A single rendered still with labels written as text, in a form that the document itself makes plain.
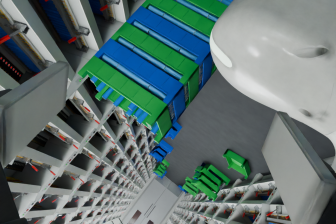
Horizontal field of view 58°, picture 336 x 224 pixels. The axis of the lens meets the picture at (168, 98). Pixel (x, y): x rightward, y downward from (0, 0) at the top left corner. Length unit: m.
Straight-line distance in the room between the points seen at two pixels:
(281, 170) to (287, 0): 0.17
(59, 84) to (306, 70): 0.20
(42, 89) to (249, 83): 0.22
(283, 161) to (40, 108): 0.13
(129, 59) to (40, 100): 0.82
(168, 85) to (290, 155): 0.76
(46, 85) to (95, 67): 0.83
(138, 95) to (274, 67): 0.66
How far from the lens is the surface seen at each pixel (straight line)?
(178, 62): 0.95
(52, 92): 0.18
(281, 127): 0.18
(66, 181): 2.77
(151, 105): 0.89
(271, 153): 0.19
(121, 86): 0.93
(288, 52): 0.28
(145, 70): 0.94
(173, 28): 1.02
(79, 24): 1.28
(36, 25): 1.04
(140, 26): 1.05
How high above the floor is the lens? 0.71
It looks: 16 degrees down
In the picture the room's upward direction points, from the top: 141 degrees counter-clockwise
